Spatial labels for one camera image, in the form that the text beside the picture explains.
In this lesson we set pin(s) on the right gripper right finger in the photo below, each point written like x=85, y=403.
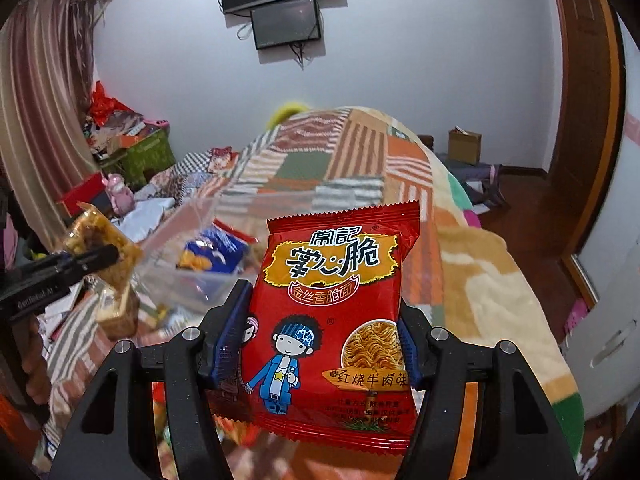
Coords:
x=516, y=433

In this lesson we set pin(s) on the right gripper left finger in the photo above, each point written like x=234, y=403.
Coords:
x=112, y=433

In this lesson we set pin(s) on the orange fried snack bag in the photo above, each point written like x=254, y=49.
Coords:
x=109, y=253

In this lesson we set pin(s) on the toast bread slice pack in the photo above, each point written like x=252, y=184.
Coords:
x=117, y=312

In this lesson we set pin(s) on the blue snack bag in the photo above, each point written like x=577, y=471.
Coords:
x=213, y=250

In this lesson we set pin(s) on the red instant noodle snack bag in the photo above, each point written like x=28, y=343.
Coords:
x=325, y=364

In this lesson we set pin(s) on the left hand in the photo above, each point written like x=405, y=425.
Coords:
x=38, y=386

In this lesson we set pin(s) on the red flat box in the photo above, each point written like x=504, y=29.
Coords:
x=85, y=192

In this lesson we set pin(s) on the pink plush toy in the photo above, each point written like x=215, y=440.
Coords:
x=120, y=196

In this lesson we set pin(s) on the green storage box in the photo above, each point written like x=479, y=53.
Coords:
x=138, y=164

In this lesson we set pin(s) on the clear plastic storage box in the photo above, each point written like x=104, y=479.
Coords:
x=159, y=283

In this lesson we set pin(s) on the red paper bag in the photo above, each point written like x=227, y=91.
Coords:
x=102, y=106

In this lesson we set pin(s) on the wooden door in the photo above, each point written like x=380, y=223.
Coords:
x=590, y=124

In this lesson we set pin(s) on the pink striped curtain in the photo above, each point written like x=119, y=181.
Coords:
x=46, y=81

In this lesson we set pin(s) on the cardboard box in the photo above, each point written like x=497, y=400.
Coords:
x=464, y=146

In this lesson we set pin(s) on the patchwork striped blanket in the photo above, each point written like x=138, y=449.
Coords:
x=458, y=275

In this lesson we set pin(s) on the small wall monitor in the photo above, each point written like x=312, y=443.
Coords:
x=285, y=23

